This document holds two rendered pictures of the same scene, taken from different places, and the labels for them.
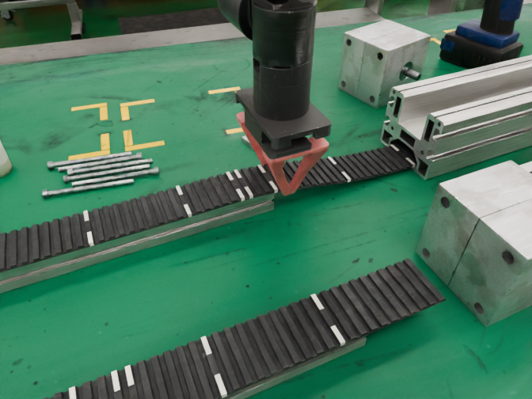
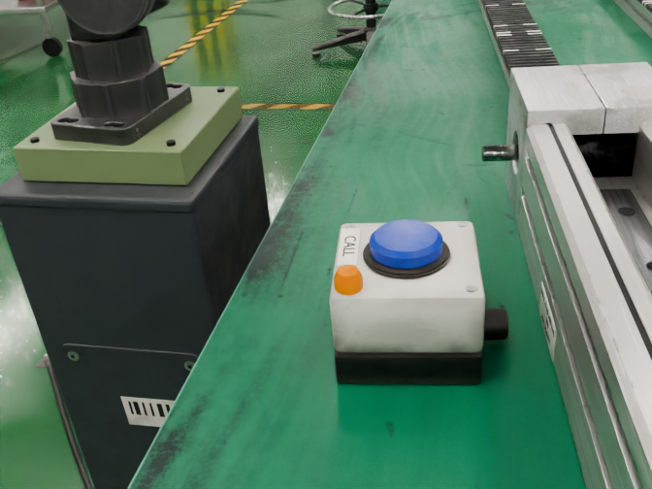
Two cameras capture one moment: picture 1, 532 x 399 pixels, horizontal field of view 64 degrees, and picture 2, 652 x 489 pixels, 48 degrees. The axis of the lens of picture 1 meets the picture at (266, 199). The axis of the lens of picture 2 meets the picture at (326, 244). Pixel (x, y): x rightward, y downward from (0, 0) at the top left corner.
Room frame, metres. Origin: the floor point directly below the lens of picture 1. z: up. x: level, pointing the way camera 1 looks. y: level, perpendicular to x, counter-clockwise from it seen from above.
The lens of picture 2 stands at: (0.36, -0.74, 1.06)
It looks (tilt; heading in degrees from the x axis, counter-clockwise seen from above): 31 degrees down; 122
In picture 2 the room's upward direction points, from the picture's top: 5 degrees counter-clockwise
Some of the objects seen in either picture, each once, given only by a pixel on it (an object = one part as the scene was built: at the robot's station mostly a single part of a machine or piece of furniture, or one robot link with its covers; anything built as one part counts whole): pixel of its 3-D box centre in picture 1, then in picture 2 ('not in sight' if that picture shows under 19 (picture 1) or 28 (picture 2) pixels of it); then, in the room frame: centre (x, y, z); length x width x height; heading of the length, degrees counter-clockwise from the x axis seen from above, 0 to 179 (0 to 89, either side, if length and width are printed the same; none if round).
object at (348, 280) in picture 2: not in sight; (347, 277); (0.21, -0.46, 0.85); 0.02 x 0.02 x 0.01
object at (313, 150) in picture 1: (284, 154); not in sight; (0.38, -0.02, 0.85); 0.07 x 0.07 x 0.09; 24
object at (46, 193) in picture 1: (89, 187); not in sight; (0.40, 0.22, 0.78); 0.11 x 0.01 x 0.01; 105
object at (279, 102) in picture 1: (281, 89); not in sight; (0.39, -0.02, 0.92); 0.10 x 0.07 x 0.07; 24
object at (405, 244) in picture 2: not in sight; (406, 248); (0.22, -0.42, 0.84); 0.04 x 0.04 x 0.02
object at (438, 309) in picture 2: not in sight; (421, 297); (0.23, -0.42, 0.81); 0.10 x 0.08 x 0.06; 24
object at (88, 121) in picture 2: not in sight; (116, 77); (-0.14, -0.26, 0.85); 0.12 x 0.09 x 0.08; 98
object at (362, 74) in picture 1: (387, 65); not in sight; (0.66, -0.20, 0.83); 0.11 x 0.10 x 0.10; 37
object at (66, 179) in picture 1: (108, 172); not in sight; (0.43, 0.20, 0.78); 0.11 x 0.01 x 0.01; 106
